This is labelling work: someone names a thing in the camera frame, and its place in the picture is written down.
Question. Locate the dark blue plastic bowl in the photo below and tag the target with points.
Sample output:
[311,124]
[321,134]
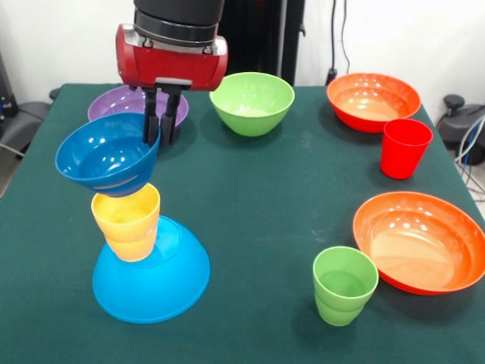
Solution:
[102,159]

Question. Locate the red plastic cup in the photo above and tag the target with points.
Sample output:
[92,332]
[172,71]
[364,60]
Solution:
[405,151]

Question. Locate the light blue plastic bowl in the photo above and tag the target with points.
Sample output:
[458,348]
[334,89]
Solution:
[159,288]

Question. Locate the orange plastic bowl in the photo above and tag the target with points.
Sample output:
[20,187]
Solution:
[373,102]
[417,246]

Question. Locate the black equipment box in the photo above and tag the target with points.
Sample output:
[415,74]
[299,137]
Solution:
[7,95]

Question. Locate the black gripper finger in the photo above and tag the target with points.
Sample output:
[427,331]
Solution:
[168,129]
[151,125]

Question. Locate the purple plastic bowl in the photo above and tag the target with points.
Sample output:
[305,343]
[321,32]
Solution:
[113,104]

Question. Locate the dark green tablecloth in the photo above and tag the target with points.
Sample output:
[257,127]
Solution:
[265,212]

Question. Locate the light green plastic bowl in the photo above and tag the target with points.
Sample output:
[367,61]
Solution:
[250,113]

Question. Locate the green stepped plastic cup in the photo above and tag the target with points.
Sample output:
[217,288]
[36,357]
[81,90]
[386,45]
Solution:
[341,303]

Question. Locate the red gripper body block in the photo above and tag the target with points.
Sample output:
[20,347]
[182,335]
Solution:
[170,68]

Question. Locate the yellow stepped plastic cup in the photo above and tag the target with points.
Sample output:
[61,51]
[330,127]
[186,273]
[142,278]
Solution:
[127,231]

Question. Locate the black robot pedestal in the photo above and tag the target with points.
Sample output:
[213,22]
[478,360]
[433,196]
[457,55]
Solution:
[265,38]

